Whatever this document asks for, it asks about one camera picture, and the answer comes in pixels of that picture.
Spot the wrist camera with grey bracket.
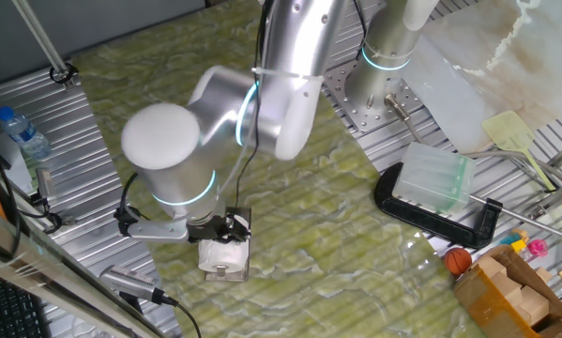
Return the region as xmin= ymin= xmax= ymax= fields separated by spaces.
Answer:
xmin=114 ymin=205 xmax=191 ymax=244

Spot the green marble patterned mat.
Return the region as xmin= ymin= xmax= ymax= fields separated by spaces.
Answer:
xmin=71 ymin=0 xmax=486 ymax=338

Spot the small orange basketball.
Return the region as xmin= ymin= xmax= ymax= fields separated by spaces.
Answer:
xmin=443 ymin=247 xmax=474 ymax=277

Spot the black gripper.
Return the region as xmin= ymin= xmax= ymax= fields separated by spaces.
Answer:
xmin=188 ymin=213 xmax=251 ymax=245

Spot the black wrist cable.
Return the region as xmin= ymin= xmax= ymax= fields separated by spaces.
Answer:
xmin=233 ymin=0 xmax=276 ymax=208

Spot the metal camera stand bracket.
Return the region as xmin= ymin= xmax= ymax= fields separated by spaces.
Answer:
xmin=29 ymin=167 xmax=78 ymax=236

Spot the aluminium frame beam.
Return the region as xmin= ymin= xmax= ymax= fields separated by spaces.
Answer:
xmin=0 ymin=199 xmax=169 ymax=338

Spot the translucent plastic box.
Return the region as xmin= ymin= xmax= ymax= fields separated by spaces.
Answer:
xmin=391 ymin=141 xmax=478 ymax=216

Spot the clear water bottle blue cap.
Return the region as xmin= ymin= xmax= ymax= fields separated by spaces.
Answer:
xmin=0 ymin=105 xmax=53 ymax=161

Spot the black keyboard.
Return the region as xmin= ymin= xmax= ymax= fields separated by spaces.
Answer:
xmin=0 ymin=268 xmax=53 ymax=338

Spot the black C-clamp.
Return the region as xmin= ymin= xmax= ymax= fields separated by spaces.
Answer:
xmin=372 ymin=161 xmax=562 ymax=250

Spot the brown cardboard box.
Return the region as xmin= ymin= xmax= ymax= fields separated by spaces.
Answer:
xmin=452 ymin=243 xmax=562 ymax=338

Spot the black camera cable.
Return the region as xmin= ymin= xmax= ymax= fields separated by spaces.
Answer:
xmin=160 ymin=293 xmax=203 ymax=338

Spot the metal tripod pole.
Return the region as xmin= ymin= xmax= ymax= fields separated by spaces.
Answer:
xmin=10 ymin=0 xmax=80 ymax=91

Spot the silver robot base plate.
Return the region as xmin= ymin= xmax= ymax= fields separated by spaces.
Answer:
xmin=321 ymin=63 xmax=425 ymax=134

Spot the white toilet paper roll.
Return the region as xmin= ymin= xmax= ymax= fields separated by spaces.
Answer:
xmin=197 ymin=238 xmax=251 ymax=275

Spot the yellow-green fly swatter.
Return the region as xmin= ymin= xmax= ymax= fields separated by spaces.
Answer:
xmin=480 ymin=110 xmax=562 ymax=238

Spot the grey cable with metal plug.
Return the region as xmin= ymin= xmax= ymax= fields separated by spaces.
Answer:
xmin=384 ymin=92 xmax=426 ymax=145

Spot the light wooden block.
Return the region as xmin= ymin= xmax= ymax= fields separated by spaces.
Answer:
xmin=477 ymin=255 xmax=509 ymax=283
xmin=519 ymin=285 xmax=552 ymax=328
xmin=489 ymin=271 xmax=521 ymax=301

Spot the pink toy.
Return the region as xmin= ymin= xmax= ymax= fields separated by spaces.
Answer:
xmin=526 ymin=238 xmax=550 ymax=258

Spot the grey ribbed camera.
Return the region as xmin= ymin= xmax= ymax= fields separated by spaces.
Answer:
xmin=99 ymin=264 xmax=168 ymax=307

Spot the white marble patterned sheet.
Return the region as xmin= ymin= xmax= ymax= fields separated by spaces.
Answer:
xmin=400 ymin=0 xmax=562 ymax=155

